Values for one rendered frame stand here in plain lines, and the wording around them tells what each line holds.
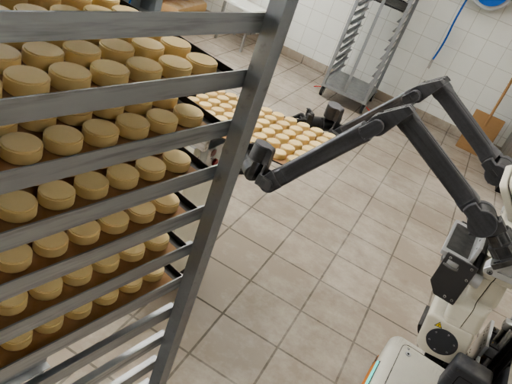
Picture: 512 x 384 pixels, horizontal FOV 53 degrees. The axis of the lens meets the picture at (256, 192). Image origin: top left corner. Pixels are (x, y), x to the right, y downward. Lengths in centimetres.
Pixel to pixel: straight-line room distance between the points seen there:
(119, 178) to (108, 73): 19
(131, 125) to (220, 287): 193
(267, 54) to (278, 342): 188
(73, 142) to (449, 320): 145
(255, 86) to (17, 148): 36
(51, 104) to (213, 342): 189
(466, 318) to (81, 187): 139
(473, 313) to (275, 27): 129
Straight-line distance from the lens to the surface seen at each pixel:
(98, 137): 74
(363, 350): 271
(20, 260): 79
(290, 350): 251
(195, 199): 219
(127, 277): 92
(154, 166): 86
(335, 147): 153
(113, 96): 66
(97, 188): 79
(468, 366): 187
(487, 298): 186
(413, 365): 237
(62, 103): 62
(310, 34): 614
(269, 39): 80
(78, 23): 59
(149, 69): 74
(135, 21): 63
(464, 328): 188
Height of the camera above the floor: 179
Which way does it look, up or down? 31 degrees down
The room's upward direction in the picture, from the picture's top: 21 degrees clockwise
